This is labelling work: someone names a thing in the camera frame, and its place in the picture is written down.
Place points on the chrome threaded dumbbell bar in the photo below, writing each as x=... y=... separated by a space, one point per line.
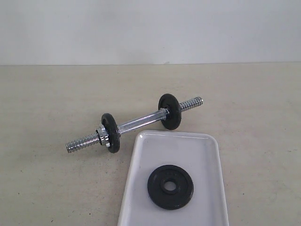
x=126 y=127

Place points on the black weight plate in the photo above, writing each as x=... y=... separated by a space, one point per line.
x=170 y=187

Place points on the white rectangular tray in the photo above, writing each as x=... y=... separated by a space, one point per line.
x=198 y=155

